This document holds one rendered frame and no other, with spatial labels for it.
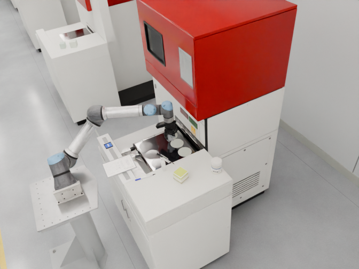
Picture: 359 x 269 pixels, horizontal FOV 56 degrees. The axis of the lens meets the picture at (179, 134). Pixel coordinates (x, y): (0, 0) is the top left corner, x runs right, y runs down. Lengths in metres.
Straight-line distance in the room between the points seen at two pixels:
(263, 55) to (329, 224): 1.70
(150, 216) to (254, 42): 1.23
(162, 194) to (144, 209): 0.15
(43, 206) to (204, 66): 1.42
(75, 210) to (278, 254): 1.68
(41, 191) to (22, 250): 0.94
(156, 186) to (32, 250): 1.55
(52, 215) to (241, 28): 1.68
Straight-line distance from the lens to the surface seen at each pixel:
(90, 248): 2.94
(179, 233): 2.31
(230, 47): 2.09
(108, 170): 2.36
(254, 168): 2.97
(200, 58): 1.99
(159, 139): 2.62
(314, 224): 3.30
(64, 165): 2.42
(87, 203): 2.42
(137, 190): 2.20
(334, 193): 3.58
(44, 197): 2.57
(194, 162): 2.32
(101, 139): 2.63
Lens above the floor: 2.63
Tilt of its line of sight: 41 degrees down
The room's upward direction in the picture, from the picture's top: 5 degrees counter-clockwise
